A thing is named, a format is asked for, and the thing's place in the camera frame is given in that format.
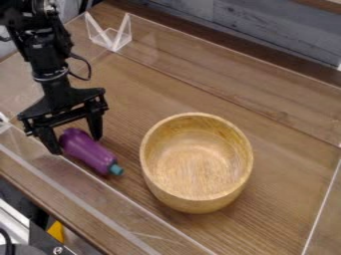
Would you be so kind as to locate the brown wooden bowl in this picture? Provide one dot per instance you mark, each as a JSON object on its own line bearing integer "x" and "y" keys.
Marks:
{"x": 197, "y": 162}

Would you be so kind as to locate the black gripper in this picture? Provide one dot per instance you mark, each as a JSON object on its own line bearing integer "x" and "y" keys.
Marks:
{"x": 64, "y": 104}

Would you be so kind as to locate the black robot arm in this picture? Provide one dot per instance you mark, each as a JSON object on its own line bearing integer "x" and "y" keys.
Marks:
{"x": 43, "y": 41}

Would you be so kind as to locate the purple toy eggplant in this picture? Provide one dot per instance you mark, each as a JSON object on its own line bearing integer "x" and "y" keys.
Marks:
{"x": 80, "y": 147}

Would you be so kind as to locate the yellow black device corner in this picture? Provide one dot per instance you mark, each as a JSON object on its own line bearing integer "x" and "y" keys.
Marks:
{"x": 41, "y": 240}

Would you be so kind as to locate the clear acrylic tray enclosure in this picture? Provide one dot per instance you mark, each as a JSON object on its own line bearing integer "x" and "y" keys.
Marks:
{"x": 170, "y": 73}

